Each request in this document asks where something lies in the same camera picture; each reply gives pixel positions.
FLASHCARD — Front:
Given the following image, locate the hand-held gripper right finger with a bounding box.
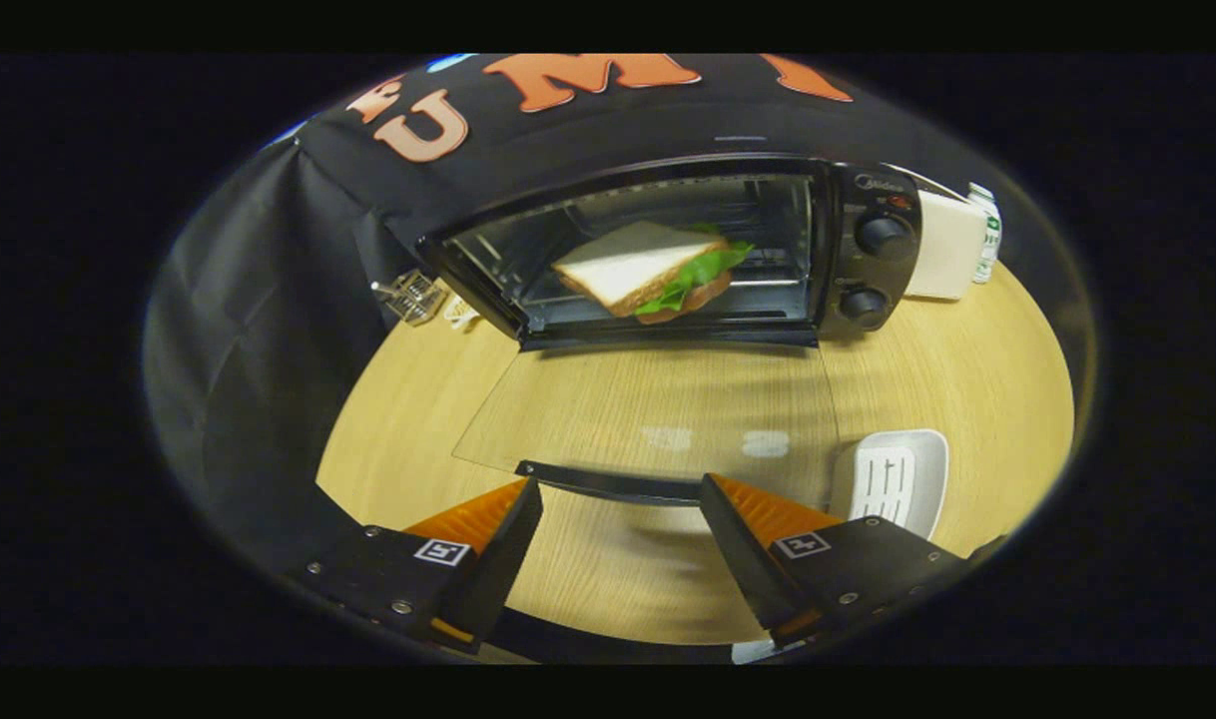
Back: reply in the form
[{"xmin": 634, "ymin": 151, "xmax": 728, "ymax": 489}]
[{"xmin": 698, "ymin": 473, "xmax": 973, "ymax": 650}]

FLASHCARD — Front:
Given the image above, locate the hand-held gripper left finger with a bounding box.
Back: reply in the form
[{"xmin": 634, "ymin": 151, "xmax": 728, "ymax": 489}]
[{"xmin": 287, "ymin": 476, "xmax": 545, "ymax": 655}]

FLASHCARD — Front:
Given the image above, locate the sandwich with lettuce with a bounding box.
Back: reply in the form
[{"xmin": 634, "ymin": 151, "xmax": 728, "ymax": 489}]
[{"xmin": 551, "ymin": 220, "xmax": 756, "ymax": 326}]

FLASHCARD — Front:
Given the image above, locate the black toaster oven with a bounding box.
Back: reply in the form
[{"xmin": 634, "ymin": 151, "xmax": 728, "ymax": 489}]
[{"xmin": 415, "ymin": 153, "xmax": 923, "ymax": 507}]

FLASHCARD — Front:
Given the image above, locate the white slot toaster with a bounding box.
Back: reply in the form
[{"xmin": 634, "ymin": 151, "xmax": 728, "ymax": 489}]
[{"xmin": 905, "ymin": 188, "xmax": 990, "ymax": 301}]

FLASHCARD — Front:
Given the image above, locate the white ridged plate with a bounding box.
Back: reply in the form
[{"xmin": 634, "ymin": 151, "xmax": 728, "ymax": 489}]
[{"xmin": 830, "ymin": 429, "xmax": 950, "ymax": 540}]

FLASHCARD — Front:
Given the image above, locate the green labelled white bottle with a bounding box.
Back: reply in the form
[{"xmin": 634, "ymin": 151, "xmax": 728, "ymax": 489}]
[{"xmin": 967, "ymin": 182, "xmax": 1004, "ymax": 286}]

